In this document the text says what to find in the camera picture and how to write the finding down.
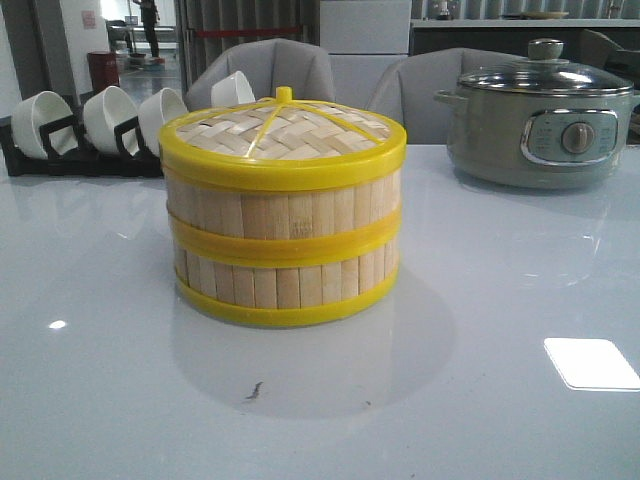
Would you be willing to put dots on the bamboo steamer tier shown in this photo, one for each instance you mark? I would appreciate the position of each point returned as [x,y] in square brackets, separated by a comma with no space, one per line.
[291,296]
[283,229]

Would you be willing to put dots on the woven bamboo steamer lid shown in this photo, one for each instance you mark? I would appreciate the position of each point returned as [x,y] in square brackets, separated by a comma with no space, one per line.
[282,144]

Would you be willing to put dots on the white bowl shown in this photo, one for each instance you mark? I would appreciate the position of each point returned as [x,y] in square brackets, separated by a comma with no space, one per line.
[154,112]
[232,90]
[30,114]
[103,112]

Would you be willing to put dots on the left grey upholstered chair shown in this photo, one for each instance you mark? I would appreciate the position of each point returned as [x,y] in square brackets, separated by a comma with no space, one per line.
[267,65]

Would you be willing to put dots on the grey upholstered chair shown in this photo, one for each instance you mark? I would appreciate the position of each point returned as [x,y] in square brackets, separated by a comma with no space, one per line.
[405,91]
[267,65]

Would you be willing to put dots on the right grey upholstered chair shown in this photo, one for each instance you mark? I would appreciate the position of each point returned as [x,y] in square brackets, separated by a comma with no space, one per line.
[405,91]

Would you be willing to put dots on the white cabinet in background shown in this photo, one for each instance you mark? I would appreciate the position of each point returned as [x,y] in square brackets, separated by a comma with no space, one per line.
[363,38]

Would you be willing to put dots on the grey-green electric cooking pot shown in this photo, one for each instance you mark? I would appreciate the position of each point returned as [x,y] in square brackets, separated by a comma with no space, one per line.
[537,141]

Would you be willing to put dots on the red barrier tape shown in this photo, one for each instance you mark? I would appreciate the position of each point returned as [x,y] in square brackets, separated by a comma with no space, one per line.
[260,32]

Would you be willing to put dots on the black dish rack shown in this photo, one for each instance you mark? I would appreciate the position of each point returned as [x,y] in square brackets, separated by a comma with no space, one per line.
[70,151]

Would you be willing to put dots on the red bin in background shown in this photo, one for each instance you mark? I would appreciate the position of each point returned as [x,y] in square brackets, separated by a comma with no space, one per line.
[103,70]

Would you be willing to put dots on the glass pot lid with knob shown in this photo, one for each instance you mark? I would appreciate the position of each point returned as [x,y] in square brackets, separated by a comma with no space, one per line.
[544,72]

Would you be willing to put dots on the person standing in background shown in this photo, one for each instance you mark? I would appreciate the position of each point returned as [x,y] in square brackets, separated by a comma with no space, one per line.
[149,17]

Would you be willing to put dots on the white bowl far left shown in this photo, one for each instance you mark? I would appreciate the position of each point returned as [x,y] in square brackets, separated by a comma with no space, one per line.
[30,114]

